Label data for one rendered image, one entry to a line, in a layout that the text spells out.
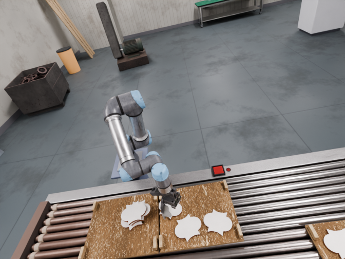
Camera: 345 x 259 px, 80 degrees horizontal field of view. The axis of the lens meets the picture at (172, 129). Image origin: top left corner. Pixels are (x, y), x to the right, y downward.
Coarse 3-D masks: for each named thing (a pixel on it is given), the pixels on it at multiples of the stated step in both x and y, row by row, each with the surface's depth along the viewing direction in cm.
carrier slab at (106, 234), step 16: (112, 208) 125; (96, 224) 119; (112, 224) 117; (144, 224) 113; (96, 240) 112; (112, 240) 110; (128, 240) 108; (144, 240) 107; (96, 256) 105; (112, 256) 104; (128, 256) 102
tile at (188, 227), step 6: (186, 216) 111; (180, 222) 109; (186, 222) 108; (192, 222) 108; (198, 222) 107; (180, 228) 107; (186, 228) 106; (192, 228) 105; (198, 228) 105; (180, 234) 104; (186, 234) 104; (192, 234) 103; (198, 234) 103
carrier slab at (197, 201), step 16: (192, 192) 123; (208, 192) 121; (224, 192) 119; (192, 208) 115; (208, 208) 113; (224, 208) 111; (160, 224) 112; (176, 224) 110; (176, 240) 103; (192, 240) 102; (208, 240) 100; (224, 240) 99; (240, 240) 98
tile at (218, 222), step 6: (204, 216) 109; (210, 216) 108; (216, 216) 108; (222, 216) 107; (204, 222) 107; (210, 222) 106; (216, 222) 105; (222, 222) 105; (228, 222) 104; (210, 228) 104; (216, 228) 103; (222, 228) 102; (228, 228) 102; (222, 234) 100
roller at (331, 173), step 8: (344, 168) 117; (288, 176) 121; (296, 176) 119; (304, 176) 118; (312, 176) 118; (320, 176) 117; (328, 176) 117; (336, 176) 117; (232, 184) 124; (240, 184) 122; (248, 184) 121; (256, 184) 121; (264, 184) 120; (272, 184) 120; (280, 184) 120; (80, 208) 132; (88, 208) 131; (48, 216) 133; (56, 216) 133
